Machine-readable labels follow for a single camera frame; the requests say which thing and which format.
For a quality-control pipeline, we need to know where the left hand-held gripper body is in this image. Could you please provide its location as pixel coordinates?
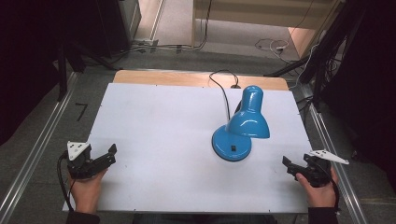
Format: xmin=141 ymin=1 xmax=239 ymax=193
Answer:
xmin=66 ymin=141 xmax=108 ymax=181

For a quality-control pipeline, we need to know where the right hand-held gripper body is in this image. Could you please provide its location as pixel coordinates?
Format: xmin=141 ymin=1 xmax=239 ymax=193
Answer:
xmin=303 ymin=149 xmax=350 ymax=189

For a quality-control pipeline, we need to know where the blue desk lamp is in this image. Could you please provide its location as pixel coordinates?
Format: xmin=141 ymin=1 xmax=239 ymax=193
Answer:
xmin=211 ymin=85 xmax=271 ymax=162

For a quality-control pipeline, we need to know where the person's right hand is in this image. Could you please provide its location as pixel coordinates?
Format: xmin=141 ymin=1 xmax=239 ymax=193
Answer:
xmin=294 ymin=167 xmax=340 ymax=209

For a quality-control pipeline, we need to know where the person's left hand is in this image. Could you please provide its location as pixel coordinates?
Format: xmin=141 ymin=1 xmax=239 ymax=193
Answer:
xmin=68 ymin=168 xmax=107 ymax=215

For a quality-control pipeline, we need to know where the white table cover sheet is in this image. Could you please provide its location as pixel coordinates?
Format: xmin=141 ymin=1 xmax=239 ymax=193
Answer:
xmin=62 ymin=82 xmax=314 ymax=215

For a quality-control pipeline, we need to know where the black metal stand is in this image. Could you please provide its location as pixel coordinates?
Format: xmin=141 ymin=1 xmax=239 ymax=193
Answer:
xmin=57 ymin=43 xmax=69 ymax=103

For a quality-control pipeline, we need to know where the black tripod stand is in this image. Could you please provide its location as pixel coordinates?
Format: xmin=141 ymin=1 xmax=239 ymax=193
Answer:
xmin=263 ymin=0 xmax=368 ymax=110

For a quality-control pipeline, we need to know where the light wooden furniture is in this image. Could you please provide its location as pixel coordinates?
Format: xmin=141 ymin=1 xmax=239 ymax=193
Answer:
xmin=191 ymin=0 xmax=347 ymax=60

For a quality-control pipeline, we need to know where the aluminium floor rail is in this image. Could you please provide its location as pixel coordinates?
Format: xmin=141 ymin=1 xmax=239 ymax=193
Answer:
xmin=0 ymin=71 xmax=79 ymax=224
xmin=301 ymin=85 xmax=370 ymax=224

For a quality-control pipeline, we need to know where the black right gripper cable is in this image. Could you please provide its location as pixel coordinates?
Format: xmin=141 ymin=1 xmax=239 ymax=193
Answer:
xmin=317 ymin=161 xmax=341 ymax=214

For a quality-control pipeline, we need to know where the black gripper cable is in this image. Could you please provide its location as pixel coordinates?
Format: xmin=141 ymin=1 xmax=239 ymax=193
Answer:
xmin=317 ymin=161 xmax=341 ymax=214
xmin=56 ymin=150 xmax=77 ymax=213

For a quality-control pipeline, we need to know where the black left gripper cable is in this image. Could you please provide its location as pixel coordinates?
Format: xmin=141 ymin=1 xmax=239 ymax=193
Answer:
xmin=56 ymin=150 xmax=77 ymax=213

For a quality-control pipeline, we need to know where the black lamp cable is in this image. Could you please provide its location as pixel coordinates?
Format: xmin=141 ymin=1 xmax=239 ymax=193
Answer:
xmin=208 ymin=69 xmax=240 ymax=123

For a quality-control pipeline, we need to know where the white floor cable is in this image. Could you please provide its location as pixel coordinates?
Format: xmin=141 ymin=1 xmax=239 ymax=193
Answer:
xmin=254 ymin=37 xmax=291 ymax=64

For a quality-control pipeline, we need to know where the grey floor cable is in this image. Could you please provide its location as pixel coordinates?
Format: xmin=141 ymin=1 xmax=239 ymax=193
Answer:
xmin=108 ymin=0 xmax=214 ymax=63

